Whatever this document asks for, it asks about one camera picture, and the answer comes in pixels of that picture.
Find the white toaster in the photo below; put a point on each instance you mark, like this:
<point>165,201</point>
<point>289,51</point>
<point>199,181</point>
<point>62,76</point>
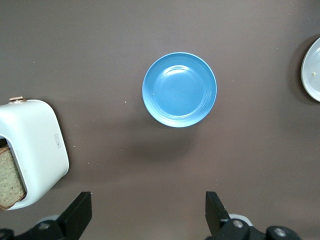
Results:
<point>37,137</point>

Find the blue plate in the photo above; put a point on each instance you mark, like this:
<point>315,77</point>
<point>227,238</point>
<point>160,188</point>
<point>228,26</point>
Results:
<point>180,92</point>

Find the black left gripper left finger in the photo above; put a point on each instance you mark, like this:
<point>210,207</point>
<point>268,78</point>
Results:
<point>70,220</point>

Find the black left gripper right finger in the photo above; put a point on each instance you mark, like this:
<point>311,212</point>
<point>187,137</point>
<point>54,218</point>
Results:
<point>220,225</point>

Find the beige plate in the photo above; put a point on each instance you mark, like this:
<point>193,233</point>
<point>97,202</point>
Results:
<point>311,87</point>

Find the brown table cloth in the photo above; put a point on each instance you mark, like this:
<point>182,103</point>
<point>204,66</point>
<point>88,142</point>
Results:
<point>225,150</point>

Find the toasted brown bread slice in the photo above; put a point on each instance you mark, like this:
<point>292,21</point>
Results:
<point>10,175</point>
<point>2,143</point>

